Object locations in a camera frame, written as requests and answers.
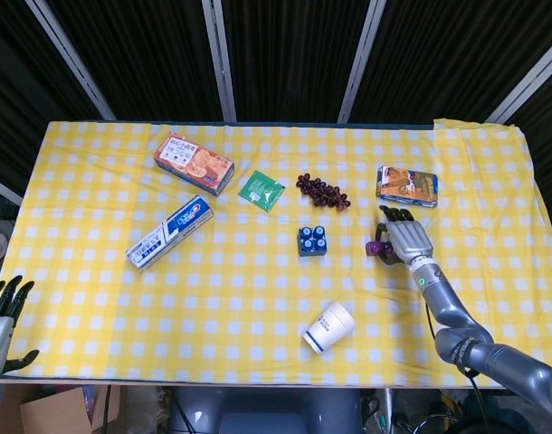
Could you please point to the white paper cup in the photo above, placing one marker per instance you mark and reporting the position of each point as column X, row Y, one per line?
column 328, row 330

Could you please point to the blue plastic building brick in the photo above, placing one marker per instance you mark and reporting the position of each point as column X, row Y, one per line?
column 312, row 240

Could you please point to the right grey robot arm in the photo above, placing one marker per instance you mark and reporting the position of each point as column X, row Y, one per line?
column 470, row 334

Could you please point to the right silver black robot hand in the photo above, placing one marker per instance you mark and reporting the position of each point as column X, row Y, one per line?
column 407, row 237

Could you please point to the green sachet packet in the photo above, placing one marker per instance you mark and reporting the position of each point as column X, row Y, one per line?
column 261, row 190

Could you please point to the blue white toothpaste box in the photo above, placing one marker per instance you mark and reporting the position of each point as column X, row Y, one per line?
column 169, row 233

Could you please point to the yellow white checkered tablecloth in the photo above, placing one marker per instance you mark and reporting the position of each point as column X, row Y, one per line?
column 240, row 298

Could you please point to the orange brown snack box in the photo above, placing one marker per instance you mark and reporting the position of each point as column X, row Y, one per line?
column 408, row 185

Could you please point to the brown cardboard box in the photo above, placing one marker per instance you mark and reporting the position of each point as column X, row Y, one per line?
column 54, row 409

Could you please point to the orange biscuit box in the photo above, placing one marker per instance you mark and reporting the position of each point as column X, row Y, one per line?
column 194, row 163

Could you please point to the bunch of dark red grapes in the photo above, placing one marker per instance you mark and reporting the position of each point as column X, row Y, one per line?
column 322, row 191

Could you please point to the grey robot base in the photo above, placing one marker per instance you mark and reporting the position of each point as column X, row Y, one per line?
column 267, row 410

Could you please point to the purple toy block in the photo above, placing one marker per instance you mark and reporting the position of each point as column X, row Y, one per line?
column 376, row 247

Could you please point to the grey metal frame post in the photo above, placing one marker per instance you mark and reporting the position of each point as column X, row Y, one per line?
column 72, row 54
column 529, row 81
column 360, row 59
column 220, row 59

